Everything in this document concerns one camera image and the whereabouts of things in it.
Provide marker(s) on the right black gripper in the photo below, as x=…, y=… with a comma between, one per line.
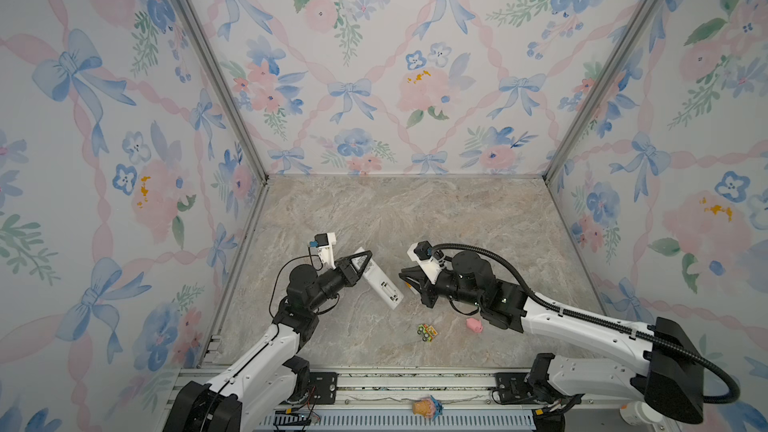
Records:
x=421, y=281

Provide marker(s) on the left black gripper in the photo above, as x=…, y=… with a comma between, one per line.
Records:
x=346, y=274

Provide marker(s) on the white remote control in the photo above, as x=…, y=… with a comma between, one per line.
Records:
x=380, y=282

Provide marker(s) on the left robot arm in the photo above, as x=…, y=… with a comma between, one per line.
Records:
x=271, y=372

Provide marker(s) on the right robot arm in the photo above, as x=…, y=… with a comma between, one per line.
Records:
x=654, y=363

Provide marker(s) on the green yellow battery pack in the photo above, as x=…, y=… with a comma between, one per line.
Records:
x=427, y=332

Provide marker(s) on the pink pig toy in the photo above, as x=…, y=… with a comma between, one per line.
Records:
x=474, y=325

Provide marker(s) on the pink blue plush toy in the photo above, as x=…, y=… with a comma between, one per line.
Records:
x=427, y=407

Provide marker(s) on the small circuit board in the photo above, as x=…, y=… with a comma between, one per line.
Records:
x=290, y=420

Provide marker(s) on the white cup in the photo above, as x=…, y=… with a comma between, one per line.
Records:
x=638, y=413

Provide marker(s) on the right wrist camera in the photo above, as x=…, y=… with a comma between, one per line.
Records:
x=430, y=261

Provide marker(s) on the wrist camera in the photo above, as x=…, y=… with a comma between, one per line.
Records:
x=430, y=261
x=323, y=245

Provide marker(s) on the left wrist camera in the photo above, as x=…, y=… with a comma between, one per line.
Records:
x=323, y=245

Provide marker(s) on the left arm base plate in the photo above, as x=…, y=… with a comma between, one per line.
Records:
x=319, y=388

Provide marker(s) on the aluminium front rail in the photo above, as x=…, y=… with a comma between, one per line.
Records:
x=380, y=399

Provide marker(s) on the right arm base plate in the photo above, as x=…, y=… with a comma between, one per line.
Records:
x=512, y=388

